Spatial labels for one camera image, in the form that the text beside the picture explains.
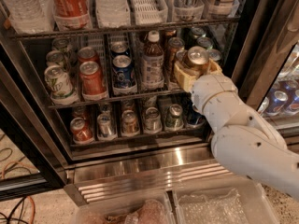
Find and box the rear red soda can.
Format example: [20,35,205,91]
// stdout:
[78,47,100,63]

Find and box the front red soda can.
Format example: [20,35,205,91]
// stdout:
[79,62,106,95]

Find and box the clear bin with pink contents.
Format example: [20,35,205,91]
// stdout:
[69,190,176,224]

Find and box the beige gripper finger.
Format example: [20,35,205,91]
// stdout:
[207,59,222,75]
[174,61,201,92]

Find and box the blue can bottom shelf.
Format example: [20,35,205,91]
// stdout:
[187,105,205,126]

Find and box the clear bin with bubble wrap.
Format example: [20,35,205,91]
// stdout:
[172,176,279,224]

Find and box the rear white green can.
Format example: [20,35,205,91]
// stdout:
[52,37,73,59]

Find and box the rear green can middle shelf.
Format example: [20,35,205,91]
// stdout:
[188,27,206,47]

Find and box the front green can middle shelf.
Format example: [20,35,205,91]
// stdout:
[207,49,222,64]

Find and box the green can shelf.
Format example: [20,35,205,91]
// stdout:
[165,104,183,129]
[207,49,222,64]
[188,27,206,47]
[196,37,213,49]

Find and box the rear blue pepsi can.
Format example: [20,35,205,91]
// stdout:
[110,41,130,58]

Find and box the red soda can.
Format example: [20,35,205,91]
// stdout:
[79,62,106,95]
[78,47,100,63]

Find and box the white empty shelf tray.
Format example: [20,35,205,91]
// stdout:
[130,0,168,25]

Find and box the orange can shelf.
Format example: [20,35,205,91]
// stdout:
[164,29,177,38]
[182,46,209,75]
[165,37,185,76]

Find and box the front white green can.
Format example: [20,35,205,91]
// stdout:
[44,65,74,99]

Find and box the brown iced tea bottle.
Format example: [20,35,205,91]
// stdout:
[141,30,164,88]

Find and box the red can bottom shelf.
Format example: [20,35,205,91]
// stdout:
[70,118,93,142]

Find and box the green can bottom shelf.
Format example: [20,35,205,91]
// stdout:
[165,104,183,129]

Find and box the front blue pepsi can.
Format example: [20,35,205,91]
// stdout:
[112,55,135,89]

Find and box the red cola bottle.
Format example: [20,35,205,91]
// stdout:
[53,0,92,31]

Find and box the steel fridge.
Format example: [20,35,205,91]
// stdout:
[0,0,299,205]

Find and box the silver can bottom shelf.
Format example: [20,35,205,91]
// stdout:
[97,114,115,137]

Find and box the blue pepsi can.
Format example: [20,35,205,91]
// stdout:
[110,41,130,58]
[112,55,135,89]

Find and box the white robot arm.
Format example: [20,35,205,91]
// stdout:
[174,61,299,200]

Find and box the orange cable on floor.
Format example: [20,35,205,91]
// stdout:
[0,159,37,224]

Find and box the white can bottom shelf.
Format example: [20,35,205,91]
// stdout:
[144,107,162,132]

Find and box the gold can bottom shelf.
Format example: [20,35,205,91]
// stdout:
[121,110,139,134]

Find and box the clear water bottle top left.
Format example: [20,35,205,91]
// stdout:
[2,0,54,34]

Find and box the white green can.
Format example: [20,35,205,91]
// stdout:
[52,37,73,59]
[44,65,74,99]
[46,50,67,70]

